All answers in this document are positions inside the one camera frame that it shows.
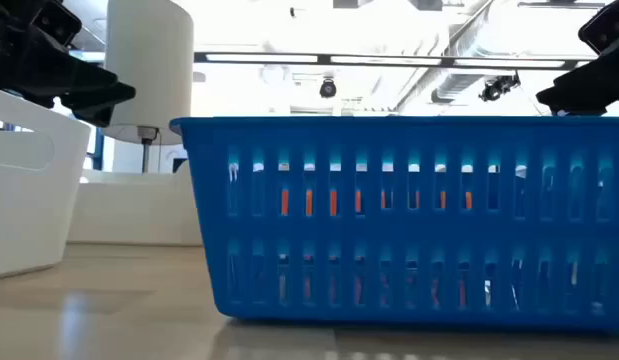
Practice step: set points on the blue window frame post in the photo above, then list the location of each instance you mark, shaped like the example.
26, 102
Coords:
97, 150

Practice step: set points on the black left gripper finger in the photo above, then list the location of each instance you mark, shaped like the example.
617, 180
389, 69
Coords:
101, 90
94, 115

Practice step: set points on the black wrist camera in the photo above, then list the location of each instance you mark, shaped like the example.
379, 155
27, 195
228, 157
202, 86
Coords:
56, 22
606, 25

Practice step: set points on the white cylinder shade table lamp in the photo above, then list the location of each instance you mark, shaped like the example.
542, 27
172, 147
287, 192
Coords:
149, 75

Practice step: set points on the white plastic storage bin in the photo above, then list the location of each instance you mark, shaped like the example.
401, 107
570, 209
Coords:
29, 210
134, 215

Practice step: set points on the grey ceiling ventilation duct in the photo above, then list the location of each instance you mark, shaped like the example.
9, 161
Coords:
454, 87

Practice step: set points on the black round overhead camera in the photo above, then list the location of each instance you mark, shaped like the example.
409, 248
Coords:
328, 89

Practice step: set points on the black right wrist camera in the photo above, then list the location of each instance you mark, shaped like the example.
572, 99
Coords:
606, 25

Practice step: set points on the black ceiling spotlight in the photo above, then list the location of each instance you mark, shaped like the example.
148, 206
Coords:
496, 87

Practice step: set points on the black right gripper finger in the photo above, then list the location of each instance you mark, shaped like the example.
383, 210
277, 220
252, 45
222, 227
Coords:
581, 111
579, 90

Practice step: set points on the blue slotted plastic basket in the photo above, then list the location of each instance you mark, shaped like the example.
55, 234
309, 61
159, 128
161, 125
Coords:
439, 230

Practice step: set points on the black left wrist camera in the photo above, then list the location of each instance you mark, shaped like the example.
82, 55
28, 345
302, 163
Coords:
56, 22

